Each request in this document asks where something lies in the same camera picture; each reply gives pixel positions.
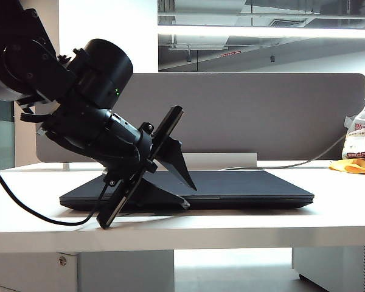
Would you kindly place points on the small black ceiling device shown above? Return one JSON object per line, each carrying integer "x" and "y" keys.
{"x": 272, "y": 58}

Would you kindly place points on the printed white plastic bag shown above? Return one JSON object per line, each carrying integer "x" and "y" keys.
{"x": 357, "y": 143}

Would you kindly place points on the long ceiling light strip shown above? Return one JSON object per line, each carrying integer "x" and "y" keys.
{"x": 261, "y": 31}

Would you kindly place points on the white cabinet with vent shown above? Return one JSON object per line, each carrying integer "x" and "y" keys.
{"x": 328, "y": 264}

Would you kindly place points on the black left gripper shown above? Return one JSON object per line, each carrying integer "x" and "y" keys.
{"x": 130, "y": 143}

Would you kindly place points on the white divider bracket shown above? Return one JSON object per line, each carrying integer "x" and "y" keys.
{"x": 66, "y": 166}

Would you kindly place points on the yellow cloth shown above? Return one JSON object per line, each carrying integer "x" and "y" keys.
{"x": 353, "y": 168}

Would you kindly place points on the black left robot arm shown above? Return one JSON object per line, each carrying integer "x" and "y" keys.
{"x": 24, "y": 61}

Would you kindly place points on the black laptop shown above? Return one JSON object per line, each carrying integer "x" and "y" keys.
{"x": 246, "y": 188}

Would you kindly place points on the grey fabric desk divider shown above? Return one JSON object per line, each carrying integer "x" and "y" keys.
{"x": 246, "y": 115}

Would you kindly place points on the white drawer cabinet with lock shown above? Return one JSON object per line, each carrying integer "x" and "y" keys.
{"x": 33, "y": 270}

